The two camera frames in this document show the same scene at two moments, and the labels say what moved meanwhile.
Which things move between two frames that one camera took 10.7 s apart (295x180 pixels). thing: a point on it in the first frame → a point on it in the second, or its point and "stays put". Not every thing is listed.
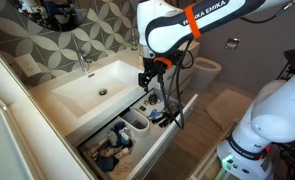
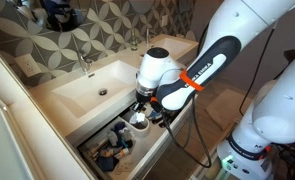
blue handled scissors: x=154 y=113 stays put
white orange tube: x=122 y=153 stays put
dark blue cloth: x=107 y=163 stays put
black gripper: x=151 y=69 → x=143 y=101
